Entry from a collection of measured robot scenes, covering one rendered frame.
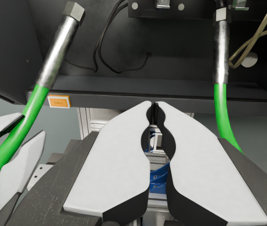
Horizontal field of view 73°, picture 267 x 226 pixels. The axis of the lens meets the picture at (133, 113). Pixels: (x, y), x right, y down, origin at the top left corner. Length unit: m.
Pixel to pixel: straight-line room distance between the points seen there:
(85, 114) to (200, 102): 1.05
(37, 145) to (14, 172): 0.03
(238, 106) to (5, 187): 0.46
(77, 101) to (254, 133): 1.71
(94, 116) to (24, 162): 1.23
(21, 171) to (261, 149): 2.05
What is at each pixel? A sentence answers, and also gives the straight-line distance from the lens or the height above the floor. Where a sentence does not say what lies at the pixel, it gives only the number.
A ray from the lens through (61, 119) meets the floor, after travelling 1.80.
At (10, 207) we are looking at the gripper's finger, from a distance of 0.20.
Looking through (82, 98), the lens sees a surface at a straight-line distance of 0.46.
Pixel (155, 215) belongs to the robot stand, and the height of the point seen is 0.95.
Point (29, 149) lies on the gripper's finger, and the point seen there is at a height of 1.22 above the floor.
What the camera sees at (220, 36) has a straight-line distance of 0.27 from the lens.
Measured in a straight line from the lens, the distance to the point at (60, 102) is 0.48.
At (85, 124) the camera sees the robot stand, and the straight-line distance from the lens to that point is 1.44.
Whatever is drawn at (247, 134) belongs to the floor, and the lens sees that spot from 1.94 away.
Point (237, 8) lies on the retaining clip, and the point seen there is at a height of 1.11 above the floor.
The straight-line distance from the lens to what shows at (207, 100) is 0.46.
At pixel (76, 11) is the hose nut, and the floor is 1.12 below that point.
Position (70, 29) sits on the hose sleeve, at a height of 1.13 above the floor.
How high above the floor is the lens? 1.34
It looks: 58 degrees down
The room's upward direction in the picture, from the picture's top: 174 degrees counter-clockwise
